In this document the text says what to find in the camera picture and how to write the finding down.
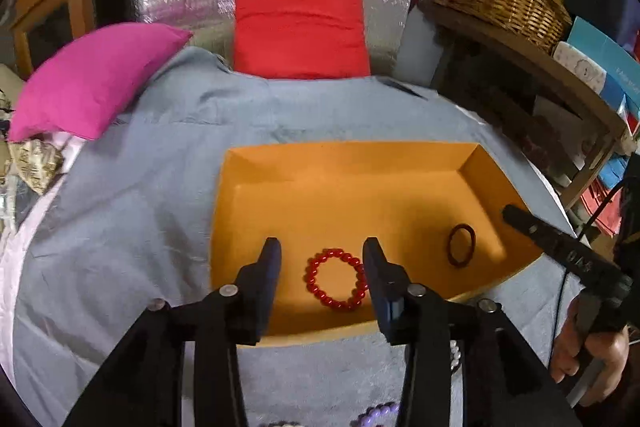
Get red bead bracelet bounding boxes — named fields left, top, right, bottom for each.
left=304, top=248, right=370, bottom=313

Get purple bead bracelet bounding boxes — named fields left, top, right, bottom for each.
left=354, top=401, right=402, bottom=427

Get right hand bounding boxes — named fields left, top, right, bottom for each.
left=549, top=293, right=632, bottom=407

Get dark maroon bangle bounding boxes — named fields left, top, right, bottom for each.
left=446, top=223, right=476, bottom=269

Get orange cardboard tray box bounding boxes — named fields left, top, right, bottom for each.
left=210, top=142, right=541, bottom=346

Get blue and white boxes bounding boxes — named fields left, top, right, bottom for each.
left=552, top=17, right=639, bottom=133

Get wooden side table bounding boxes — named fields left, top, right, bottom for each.
left=418, top=0, right=627, bottom=208

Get patterned crumpled fabric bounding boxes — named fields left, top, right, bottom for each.
left=0, top=91, right=66, bottom=198

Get red cushion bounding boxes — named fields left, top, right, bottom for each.
left=232, top=0, right=371, bottom=80

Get magenta pillow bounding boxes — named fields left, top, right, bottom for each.
left=8, top=23, right=192, bottom=142

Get black cable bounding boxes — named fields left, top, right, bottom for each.
left=546, top=178, right=629, bottom=368

